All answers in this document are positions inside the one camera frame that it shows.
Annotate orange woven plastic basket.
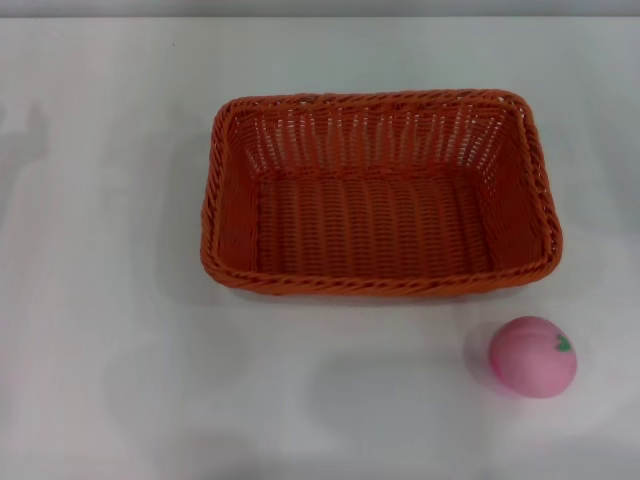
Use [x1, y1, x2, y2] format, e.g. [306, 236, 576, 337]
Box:
[199, 88, 565, 297]

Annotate pink toy peach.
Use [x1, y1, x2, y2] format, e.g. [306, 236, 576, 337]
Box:
[488, 315, 580, 400]

